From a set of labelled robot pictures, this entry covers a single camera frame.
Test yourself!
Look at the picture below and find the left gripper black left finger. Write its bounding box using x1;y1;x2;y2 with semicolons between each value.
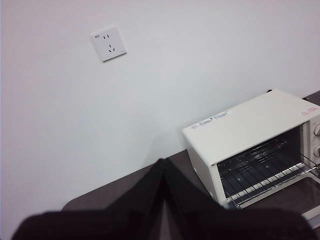
11;157;166;240

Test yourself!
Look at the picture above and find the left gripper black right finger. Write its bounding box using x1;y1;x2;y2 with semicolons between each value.
164;158;316;240

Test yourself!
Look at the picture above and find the oven door with beige handle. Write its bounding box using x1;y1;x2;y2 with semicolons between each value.
224;172;320;225

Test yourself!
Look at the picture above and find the white toaster oven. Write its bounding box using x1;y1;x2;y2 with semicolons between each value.
181;87;320;209

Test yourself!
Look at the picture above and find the metal wire oven rack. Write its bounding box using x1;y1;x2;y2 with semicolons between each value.
216;138;320;210

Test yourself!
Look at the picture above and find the white wall socket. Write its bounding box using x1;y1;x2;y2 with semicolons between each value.
89;24;128;63

